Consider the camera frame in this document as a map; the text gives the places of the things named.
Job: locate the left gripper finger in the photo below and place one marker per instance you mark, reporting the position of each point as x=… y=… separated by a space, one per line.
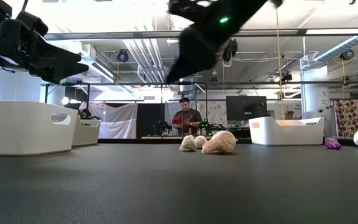
x=57 y=76
x=54 y=54

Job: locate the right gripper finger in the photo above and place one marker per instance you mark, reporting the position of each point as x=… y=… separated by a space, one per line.
x=179 y=70
x=197 y=70

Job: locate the white plastic basket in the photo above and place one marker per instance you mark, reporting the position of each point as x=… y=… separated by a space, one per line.
x=17 y=130
x=284 y=135

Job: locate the black background robot arm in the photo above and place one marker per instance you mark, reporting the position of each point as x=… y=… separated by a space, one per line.
x=211 y=127
x=163 y=127

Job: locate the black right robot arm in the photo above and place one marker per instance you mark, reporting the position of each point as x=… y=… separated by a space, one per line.
x=247 y=12

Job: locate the white ceiling light fixture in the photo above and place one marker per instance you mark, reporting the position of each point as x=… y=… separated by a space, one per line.
x=101 y=70

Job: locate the white patterned sheet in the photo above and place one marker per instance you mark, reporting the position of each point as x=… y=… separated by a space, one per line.
x=216 y=112

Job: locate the person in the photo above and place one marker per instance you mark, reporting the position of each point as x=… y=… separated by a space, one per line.
x=188 y=116

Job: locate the grey overhead crossbar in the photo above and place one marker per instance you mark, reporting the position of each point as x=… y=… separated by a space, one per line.
x=104 y=35

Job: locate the black panel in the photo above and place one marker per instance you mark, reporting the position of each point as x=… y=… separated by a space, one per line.
x=149 y=119

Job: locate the black monitor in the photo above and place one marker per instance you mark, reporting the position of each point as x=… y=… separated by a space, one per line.
x=245 y=107

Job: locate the cream plastic basket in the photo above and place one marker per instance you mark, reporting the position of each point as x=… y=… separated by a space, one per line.
x=87 y=133

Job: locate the white cloth sheet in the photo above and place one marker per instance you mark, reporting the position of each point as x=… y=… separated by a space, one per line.
x=117 y=121

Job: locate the white column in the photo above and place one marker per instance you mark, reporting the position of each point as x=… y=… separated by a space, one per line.
x=317 y=99

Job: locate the brown dotted curtain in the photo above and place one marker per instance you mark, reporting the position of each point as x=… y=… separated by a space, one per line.
x=350 y=118

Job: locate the silver ventilation duct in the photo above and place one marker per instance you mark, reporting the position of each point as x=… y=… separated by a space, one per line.
x=188 y=88

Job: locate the black ceiling camera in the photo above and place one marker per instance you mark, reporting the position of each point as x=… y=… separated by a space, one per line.
x=347 y=54
x=230 y=49
x=122 y=56

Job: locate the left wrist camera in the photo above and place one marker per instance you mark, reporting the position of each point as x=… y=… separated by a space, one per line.
x=33 y=23

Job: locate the black metal rack frame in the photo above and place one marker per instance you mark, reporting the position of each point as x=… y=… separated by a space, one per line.
x=120 y=83

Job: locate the black table edge rail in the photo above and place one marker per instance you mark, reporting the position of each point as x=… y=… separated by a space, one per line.
x=135 y=140

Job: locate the white ceiling duct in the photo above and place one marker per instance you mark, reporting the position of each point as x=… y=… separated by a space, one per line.
x=340 y=48

